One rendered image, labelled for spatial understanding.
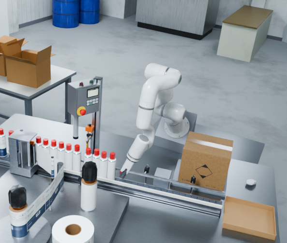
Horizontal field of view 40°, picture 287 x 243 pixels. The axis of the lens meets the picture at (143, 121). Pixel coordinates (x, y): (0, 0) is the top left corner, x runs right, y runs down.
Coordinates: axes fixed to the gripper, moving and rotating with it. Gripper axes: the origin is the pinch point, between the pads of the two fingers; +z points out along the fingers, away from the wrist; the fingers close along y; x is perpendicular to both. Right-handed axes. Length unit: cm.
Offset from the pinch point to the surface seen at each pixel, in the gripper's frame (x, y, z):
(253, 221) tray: 82, 1, -18
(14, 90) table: -127, -112, 63
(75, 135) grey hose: -38.4, -8.8, -2.8
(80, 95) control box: -44, -1, -35
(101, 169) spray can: -13.3, 3.0, 1.7
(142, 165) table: 9.2, -31.4, 8.7
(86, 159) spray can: -24.7, 3.0, 0.6
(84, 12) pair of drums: -238, -643, 157
